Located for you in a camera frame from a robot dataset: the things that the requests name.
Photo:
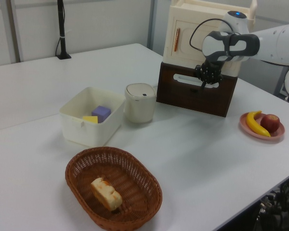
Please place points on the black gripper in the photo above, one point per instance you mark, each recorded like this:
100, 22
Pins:
213, 68

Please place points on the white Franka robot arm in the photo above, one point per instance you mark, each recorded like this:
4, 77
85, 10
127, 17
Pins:
274, 43

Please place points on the dark wood drawer cabinet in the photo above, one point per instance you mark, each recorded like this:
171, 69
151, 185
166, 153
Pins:
195, 104

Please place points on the yellow toy banana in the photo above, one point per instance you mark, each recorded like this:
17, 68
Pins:
251, 124

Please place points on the cream plastic storage cabinet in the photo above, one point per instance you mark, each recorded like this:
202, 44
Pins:
183, 19

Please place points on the red toy apple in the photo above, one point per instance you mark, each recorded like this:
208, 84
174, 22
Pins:
270, 122

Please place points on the white lidded trash can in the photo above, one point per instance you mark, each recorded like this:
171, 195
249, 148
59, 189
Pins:
139, 108

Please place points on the pink plate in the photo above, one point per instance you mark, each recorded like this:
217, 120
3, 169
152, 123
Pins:
280, 131

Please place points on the purple foam cube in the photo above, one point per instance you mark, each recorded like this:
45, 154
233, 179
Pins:
101, 113

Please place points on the brown wicker basket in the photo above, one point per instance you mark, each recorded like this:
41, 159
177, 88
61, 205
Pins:
144, 178

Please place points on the yellow foam block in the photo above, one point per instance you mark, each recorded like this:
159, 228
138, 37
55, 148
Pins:
91, 119

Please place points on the white open plastic bin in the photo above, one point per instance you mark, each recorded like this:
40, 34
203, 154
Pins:
91, 134

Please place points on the toy bread piece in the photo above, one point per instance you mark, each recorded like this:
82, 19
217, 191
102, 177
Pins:
107, 195

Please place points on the black camera stand pole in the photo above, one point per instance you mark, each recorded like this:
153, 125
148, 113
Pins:
61, 29

